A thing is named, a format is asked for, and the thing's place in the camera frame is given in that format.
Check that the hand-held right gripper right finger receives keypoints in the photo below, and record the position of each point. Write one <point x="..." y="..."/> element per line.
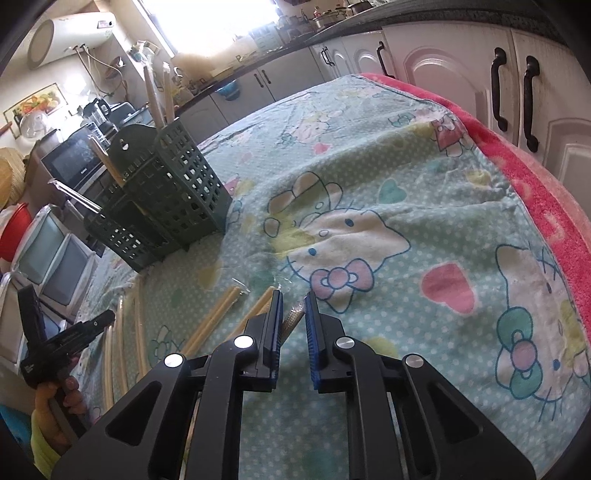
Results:
<point x="314" y="341"/>

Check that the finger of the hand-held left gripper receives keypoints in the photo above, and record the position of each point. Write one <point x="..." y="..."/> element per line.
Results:
<point x="83" y="330"/>
<point x="31" y="323"/>

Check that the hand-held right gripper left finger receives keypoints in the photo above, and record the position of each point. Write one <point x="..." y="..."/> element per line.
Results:
<point x="276" y="341"/>

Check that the short chopstick pair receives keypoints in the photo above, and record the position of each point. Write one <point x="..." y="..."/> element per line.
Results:
<point x="168" y="99"/>
<point x="151" y="97"/>
<point x="76" y="197"/>
<point x="293" y="323"/>
<point x="107" y="164"/>

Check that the long bamboo chopsticks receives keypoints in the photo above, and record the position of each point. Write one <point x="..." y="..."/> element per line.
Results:
<point x="141" y="332"/>
<point x="107" y="369"/>
<point x="122" y="341"/>

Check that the pile of short chopsticks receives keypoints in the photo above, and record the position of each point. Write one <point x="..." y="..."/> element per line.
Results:
<point x="216" y="316"/>

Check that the green plastic utensil basket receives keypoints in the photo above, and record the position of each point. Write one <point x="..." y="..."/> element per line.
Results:
<point x="184" y="184"/>

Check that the person's left forearm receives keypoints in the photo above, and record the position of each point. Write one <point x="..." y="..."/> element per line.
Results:
<point x="41" y="459"/>

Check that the person's left hand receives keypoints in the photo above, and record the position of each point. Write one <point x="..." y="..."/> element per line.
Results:
<point x="74" y="397"/>

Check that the pastel plastic drawer cabinet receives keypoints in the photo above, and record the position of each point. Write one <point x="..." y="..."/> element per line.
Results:
<point x="51" y="258"/>

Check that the red plastic basin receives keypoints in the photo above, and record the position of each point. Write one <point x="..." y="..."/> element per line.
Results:
<point x="14" y="230"/>

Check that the black microwave oven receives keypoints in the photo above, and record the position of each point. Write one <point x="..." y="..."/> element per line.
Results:
<point x="69" y="159"/>

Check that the cartoon printed tablecloth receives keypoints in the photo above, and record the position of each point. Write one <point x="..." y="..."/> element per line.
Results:
<point x="369" y="161"/>

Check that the white round lid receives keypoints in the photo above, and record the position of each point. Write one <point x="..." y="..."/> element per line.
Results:
<point x="34" y="125"/>

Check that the blender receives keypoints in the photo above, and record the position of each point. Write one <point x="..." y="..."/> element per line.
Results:
<point x="97" y="115"/>

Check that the light blue storage box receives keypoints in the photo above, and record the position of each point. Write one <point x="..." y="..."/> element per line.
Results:
<point x="123" y="112"/>

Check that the blue plastic bowl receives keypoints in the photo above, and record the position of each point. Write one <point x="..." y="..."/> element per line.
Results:
<point x="228" y="90"/>

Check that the yellowish plastic jug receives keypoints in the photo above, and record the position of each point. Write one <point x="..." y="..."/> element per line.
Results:
<point x="194" y="62"/>

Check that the white water heater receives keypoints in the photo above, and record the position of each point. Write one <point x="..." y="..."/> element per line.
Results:
<point x="78" y="34"/>

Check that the white base cabinets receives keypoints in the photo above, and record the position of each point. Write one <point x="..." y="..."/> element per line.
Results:
<point x="452" y="69"/>

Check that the window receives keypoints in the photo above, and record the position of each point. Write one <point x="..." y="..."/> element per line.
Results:
<point x="207" y="23"/>

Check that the black kitchen countertop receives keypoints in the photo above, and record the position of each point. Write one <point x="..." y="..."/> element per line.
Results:
<point x="461" y="11"/>

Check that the fruit wall picture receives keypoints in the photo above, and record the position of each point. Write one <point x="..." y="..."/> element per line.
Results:
<point x="34" y="104"/>

